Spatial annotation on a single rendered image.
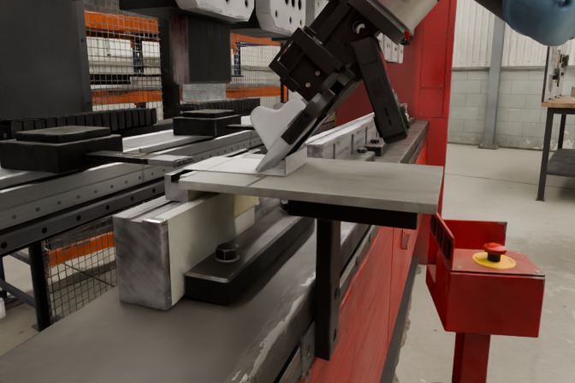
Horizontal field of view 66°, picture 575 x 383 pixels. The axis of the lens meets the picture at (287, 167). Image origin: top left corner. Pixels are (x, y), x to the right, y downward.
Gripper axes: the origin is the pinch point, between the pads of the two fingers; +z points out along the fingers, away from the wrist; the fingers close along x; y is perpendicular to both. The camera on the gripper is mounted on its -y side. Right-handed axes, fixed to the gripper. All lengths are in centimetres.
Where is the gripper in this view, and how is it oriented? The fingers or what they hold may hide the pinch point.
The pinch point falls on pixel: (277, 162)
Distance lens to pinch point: 52.8
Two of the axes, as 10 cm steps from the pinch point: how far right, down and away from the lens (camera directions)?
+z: -6.2, 7.1, 3.4
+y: -7.3, -6.8, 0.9
